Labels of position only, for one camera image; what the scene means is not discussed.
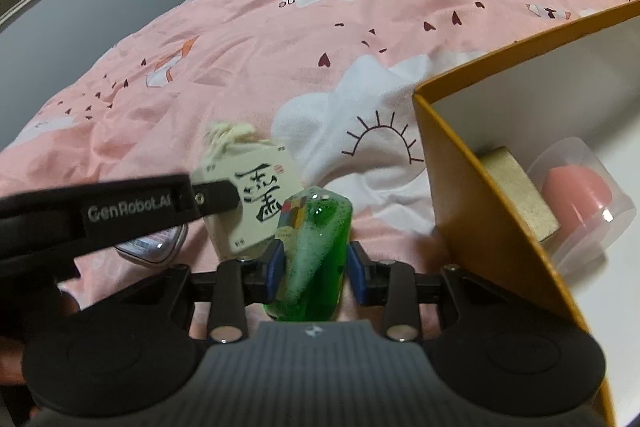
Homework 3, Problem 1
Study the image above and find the rounded square mint tin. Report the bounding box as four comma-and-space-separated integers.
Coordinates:
114, 223, 189, 266

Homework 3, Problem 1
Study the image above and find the pink sponge in clear case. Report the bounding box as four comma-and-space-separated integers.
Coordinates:
525, 137, 632, 275

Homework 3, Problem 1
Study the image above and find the pink printed blanket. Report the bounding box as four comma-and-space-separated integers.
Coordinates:
0, 0, 640, 343

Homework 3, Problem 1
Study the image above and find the green liquid bottle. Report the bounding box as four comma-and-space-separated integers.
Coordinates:
262, 187, 354, 323

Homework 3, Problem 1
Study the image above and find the gold rectangular block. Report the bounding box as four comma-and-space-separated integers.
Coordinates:
477, 146, 561, 244

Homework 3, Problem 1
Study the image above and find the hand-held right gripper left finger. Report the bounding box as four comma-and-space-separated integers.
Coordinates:
125, 240, 287, 344

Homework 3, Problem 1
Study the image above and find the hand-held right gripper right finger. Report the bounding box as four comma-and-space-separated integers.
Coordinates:
347, 241, 482, 344

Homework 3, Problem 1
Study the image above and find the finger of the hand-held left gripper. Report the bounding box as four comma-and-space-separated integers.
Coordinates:
186, 180, 242, 223

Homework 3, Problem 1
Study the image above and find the orange cardboard box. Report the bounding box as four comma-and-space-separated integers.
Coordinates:
412, 0, 640, 426

